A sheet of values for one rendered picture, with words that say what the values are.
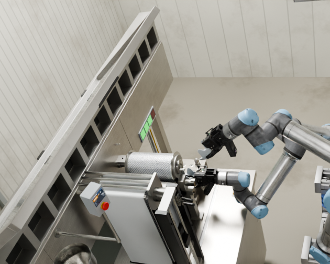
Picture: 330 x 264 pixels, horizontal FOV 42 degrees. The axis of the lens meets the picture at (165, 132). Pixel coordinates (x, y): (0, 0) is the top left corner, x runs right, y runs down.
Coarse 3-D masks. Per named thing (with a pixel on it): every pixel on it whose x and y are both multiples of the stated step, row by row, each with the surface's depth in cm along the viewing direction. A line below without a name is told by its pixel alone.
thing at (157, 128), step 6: (156, 120) 307; (156, 126) 311; (162, 126) 317; (156, 132) 315; (162, 132) 317; (156, 138) 320; (162, 138) 318; (162, 144) 322; (168, 144) 327; (162, 150) 327; (168, 150) 327
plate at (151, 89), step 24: (144, 72) 251; (168, 72) 285; (144, 96) 252; (120, 120) 226; (144, 120) 252; (120, 144) 227; (96, 168) 205; (120, 168) 227; (72, 216) 188; (96, 216) 206; (48, 240) 173; (72, 240) 188
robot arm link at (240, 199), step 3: (246, 189) 216; (234, 192) 218; (237, 192) 216; (240, 192) 215; (243, 192) 215; (246, 192) 215; (249, 192) 215; (234, 195) 221; (237, 195) 217; (240, 195) 215; (243, 195) 214; (246, 195) 213; (237, 198) 218; (240, 198) 215; (243, 198) 214; (237, 201) 221; (240, 201) 216; (243, 201) 214; (243, 204) 215
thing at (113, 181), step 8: (104, 176) 193; (112, 176) 192; (120, 176) 190; (128, 176) 187; (136, 176) 185; (144, 176) 184; (152, 176) 182; (80, 184) 191; (88, 184) 189; (104, 184) 186; (112, 184) 187; (120, 184) 186; (128, 184) 185; (136, 184) 184; (144, 184) 182; (152, 184) 179; (144, 192) 179
